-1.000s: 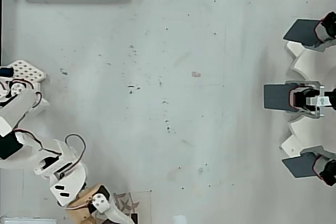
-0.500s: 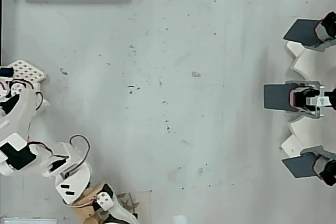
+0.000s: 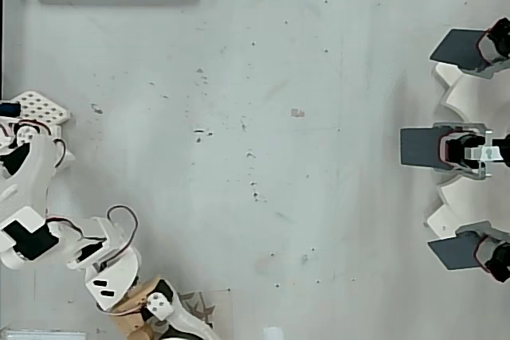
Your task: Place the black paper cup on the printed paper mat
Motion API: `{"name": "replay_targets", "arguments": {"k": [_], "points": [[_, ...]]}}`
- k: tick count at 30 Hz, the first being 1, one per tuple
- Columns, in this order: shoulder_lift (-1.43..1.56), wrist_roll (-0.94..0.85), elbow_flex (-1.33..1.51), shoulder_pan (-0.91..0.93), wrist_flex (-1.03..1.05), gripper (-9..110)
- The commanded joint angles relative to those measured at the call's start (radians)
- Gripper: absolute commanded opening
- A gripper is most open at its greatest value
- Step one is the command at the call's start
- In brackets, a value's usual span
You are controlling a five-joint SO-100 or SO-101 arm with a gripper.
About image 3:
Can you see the white gear-shaped base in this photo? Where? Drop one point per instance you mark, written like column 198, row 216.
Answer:
column 458, row 204

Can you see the dark grey paddle plate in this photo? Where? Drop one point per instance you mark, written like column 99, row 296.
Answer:
column 456, row 49
column 452, row 254
column 418, row 145

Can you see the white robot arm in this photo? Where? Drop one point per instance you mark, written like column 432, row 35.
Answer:
column 34, row 173

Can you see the printed paper mat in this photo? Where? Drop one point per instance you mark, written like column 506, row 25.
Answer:
column 197, row 302

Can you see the servo motor unit metal bracket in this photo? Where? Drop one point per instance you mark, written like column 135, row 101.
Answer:
column 476, row 153

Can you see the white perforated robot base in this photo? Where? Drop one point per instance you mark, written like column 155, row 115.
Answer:
column 40, row 107

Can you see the tan gripper with servo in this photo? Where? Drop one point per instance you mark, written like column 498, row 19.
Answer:
column 158, row 302

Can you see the dark blue controller board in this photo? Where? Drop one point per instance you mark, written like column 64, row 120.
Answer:
column 9, row 109

